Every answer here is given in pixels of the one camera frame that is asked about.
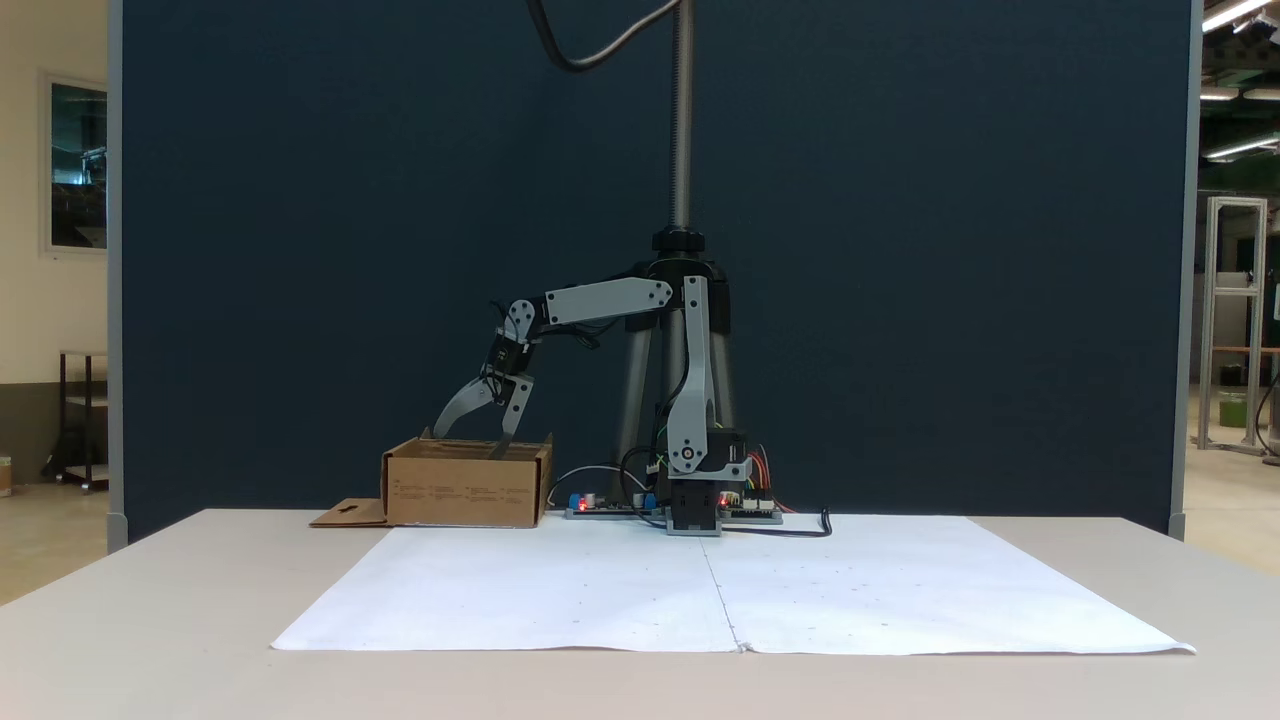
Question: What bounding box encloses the thin grey cable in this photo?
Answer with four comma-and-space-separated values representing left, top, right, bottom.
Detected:
548, 464, 646, 506

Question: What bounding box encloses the dark blue partition panel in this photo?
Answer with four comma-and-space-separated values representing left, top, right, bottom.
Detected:
108, 0, 1201, 541

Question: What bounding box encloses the black power cable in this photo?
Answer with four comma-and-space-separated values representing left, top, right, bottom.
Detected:
720, 508, 833, 539

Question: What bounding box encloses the grey camera cable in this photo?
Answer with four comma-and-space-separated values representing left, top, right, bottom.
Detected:
527, 0, 683, 73

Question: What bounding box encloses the white paper sheet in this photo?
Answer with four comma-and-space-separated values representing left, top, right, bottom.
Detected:
272, 515, 1197, 656

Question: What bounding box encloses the black and grey tripod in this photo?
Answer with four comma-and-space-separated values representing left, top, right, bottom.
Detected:
612, 0, 741, 501

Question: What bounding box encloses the black elbow servo cable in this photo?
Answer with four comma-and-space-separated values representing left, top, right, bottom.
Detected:
620, 340, 693, 501

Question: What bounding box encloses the black shelf cart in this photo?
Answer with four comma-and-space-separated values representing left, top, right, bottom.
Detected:
45, 350, 109, 491

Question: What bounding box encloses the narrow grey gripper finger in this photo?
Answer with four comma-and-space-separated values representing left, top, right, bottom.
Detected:
489, 375, 535, 461

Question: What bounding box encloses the framed wall window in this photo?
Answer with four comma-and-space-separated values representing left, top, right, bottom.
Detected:
42, 72, 109, 256

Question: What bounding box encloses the aluminium profile frame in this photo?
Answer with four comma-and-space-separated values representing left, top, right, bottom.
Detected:
1198, 195, 1269, 453

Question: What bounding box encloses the brown cardboard box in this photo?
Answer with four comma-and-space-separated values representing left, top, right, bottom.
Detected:
310, 432, 554, 529

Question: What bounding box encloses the blue circuit board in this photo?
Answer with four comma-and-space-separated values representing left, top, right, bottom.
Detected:
565, 490, 666, 521

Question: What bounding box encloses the black wrist servo cable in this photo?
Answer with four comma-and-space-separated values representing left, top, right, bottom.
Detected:
540, 318, 626, 351

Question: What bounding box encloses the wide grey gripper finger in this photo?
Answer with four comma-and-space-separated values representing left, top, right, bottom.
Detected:
433, 377, 498, 441

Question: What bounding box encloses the circuit board with red LED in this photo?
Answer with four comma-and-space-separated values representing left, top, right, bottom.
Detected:
722, 495, 784, 526

